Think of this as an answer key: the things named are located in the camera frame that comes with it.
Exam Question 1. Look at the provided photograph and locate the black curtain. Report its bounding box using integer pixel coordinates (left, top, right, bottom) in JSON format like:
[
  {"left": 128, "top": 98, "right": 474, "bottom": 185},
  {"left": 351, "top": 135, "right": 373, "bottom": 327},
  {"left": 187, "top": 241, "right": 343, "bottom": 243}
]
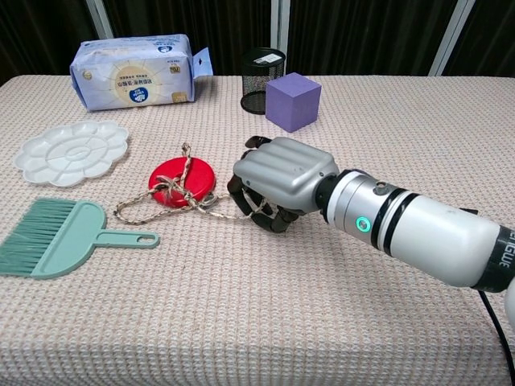
[{"left": 0, "top": 0, "right": 515, "bottom": 87}]

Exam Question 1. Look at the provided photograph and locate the black mesh pen holder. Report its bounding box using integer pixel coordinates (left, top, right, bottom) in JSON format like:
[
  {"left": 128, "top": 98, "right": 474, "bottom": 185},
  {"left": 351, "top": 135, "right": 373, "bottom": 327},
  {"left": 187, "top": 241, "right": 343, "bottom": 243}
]
[{"left": 240, "top": 47, "right": 287, "bottom": 116}]

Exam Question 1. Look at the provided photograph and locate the beige speckled rope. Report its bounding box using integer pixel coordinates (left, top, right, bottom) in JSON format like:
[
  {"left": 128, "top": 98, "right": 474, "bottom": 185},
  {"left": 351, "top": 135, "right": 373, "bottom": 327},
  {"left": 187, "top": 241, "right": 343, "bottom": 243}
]
[{"left": 113, "top": 142, "right": 279, "bottom": 226}]

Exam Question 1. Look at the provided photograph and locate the white flower paint palette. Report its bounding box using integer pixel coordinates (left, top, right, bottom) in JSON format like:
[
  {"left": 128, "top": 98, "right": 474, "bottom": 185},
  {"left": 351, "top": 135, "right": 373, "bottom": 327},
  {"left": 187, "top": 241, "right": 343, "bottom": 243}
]
[{"left": 14, "top": 120, "right": 130, "bottom": 187}]

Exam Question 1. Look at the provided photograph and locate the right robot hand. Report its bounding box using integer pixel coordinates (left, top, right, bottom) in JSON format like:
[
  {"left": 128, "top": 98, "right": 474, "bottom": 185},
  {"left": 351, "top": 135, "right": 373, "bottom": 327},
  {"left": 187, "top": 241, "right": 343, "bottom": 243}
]
[{"left": 226, "top": 135, "right": 341, "bottom": 235}]

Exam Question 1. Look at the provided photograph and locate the green hand brush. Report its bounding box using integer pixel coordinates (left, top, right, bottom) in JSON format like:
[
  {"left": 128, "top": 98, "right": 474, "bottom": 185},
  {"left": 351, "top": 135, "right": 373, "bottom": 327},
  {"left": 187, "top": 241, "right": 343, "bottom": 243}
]
[{"left": 0, "top": 197, "right": 161, "bottom": 281}]

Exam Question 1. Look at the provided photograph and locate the white frame post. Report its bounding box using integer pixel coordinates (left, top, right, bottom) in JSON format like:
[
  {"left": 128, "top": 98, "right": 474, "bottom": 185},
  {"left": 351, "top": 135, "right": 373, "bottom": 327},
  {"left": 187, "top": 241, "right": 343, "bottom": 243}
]
[
  {"left": 85, "top": 0, "right": 114, "bottom": 40},
  {"left": 427, "top": 0, "right": 477, "bottom": 77},
  {"left": 270, "top": 0, "right": 291, "bottom": 52}
]

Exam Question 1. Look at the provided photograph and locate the blue tissue pack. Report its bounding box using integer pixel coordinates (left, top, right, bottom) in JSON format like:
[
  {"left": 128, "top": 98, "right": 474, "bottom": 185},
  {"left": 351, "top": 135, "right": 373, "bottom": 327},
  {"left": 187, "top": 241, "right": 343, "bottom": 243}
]
[{"left": 69, "top": 33, "right": 214, "bottom": 113}]

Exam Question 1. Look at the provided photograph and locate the pink waffle tablecloth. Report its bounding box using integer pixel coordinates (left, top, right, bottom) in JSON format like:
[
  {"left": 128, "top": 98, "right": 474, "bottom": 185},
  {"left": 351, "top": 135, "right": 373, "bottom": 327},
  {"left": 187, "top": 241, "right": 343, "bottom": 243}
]
[{"left": 0, "top": 74, "right": 515, "bottom": 386}]

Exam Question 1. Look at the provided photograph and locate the purple foam cube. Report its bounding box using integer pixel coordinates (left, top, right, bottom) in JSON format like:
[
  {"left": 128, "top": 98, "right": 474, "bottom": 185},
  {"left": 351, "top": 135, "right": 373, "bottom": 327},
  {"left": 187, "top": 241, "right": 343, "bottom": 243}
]
[{"left": 265, "top": 72, "right": 323, "bottom": 133}]

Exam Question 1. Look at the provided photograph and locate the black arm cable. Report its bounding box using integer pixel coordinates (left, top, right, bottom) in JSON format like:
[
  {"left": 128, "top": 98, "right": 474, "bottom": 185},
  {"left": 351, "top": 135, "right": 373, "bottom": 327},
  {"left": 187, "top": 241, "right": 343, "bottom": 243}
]
[{"left": 477, "top": 289, "right": 515, "bottom": 386}]

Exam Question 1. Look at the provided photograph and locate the red disc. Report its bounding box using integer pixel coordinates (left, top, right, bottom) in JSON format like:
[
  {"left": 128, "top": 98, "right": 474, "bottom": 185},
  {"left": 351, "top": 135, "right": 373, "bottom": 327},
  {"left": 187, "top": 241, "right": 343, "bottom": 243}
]
[{"left": 148, "top": 157, "right": 217, "bottom": 209}]

